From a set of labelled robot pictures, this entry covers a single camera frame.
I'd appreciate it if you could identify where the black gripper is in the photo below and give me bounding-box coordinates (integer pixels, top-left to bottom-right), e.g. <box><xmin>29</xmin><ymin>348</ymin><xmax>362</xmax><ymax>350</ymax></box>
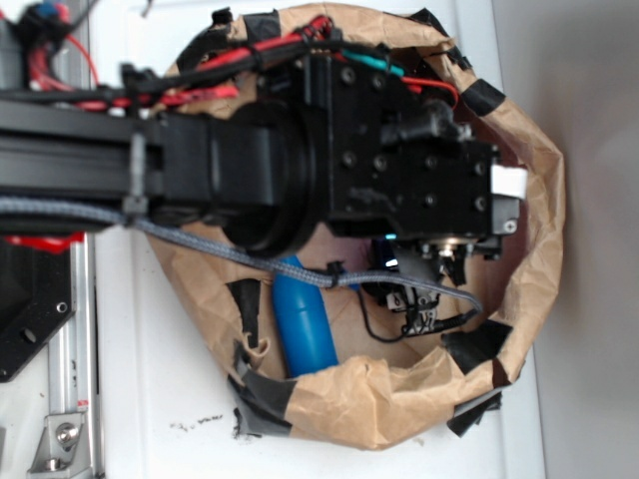
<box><xmin>303</xmin><ymin>55</ymin><xmax>527</xmax><ymax>254</ymax></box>

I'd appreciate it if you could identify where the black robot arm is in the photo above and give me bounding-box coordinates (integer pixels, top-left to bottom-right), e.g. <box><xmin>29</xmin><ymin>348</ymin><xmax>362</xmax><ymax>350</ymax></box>
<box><xmin>1</xmin><ymin>54</ymin><xmax>527</xmax><ymax>257</ymax></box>

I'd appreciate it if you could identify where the blue plastic bottle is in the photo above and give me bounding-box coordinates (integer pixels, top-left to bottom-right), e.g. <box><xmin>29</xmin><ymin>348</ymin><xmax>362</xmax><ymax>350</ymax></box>
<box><xmin>272</xmin><ymin>273</ymin><xmax>338</xmax><ymax>377</ymax></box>

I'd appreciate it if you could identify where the brown paper bag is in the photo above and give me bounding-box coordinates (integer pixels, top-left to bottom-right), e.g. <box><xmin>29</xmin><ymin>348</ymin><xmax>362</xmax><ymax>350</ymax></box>
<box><xmin>152</xmin><ymin>2</ymin><xmax>565</xmax><ymax>450</ymax></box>

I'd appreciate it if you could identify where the grey braided cable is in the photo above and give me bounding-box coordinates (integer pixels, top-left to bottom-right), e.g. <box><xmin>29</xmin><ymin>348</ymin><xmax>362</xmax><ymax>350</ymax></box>
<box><xmin>0</xmin><ymin>197</ymin><xmax>484</xmax><ymax>320</ymax></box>

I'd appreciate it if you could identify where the red wire bundle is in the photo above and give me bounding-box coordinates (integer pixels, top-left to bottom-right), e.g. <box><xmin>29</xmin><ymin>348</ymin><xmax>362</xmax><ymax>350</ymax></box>
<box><xmin>27</xmin><ymin>14</ymin><xmax>460</xmax><ymax>114</ymax></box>

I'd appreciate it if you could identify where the aluminium rail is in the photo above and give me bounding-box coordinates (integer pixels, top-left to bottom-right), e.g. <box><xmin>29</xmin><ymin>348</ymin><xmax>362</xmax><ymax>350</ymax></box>
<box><xmin>25</xmin><ymin>0</ymin><xmax>107</xmax><ymax>479</ymax></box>

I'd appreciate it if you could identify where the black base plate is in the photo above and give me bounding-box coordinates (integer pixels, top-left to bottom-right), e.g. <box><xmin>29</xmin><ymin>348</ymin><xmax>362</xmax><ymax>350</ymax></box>
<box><xmin>0</xmin><ymin>241</ymin><xmax>74</xmax><ymax>383</ymax></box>

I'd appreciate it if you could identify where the metal corner bracket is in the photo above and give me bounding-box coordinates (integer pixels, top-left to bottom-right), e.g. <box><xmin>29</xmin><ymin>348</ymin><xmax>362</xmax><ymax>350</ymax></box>
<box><xmin>26</xmin><ymin>412</ymin><xmax>92</xmax><ymax>478</ymax></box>

